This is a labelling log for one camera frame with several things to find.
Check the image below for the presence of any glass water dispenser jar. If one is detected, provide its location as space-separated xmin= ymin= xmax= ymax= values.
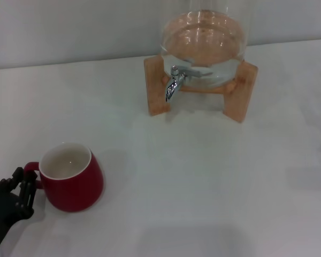
xmin=159 ymin=0 xmax=249 ymax=89

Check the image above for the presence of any wooden dispenser stand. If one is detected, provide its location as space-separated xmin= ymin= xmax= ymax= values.
xmin=143 ymin=55 xmax=258 ymax=124

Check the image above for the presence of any red ceramic cup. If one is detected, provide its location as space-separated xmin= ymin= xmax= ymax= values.
xmin=23 ymin=142 xmax=105 ymax=213

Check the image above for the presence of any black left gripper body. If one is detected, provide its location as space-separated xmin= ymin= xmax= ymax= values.
xmin=0 ymin=191 xmax=25 ymax=247

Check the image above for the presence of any chrome faucet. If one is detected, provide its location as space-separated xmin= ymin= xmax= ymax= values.
xmin=164 ymin=65 xmax=187 ymax=103

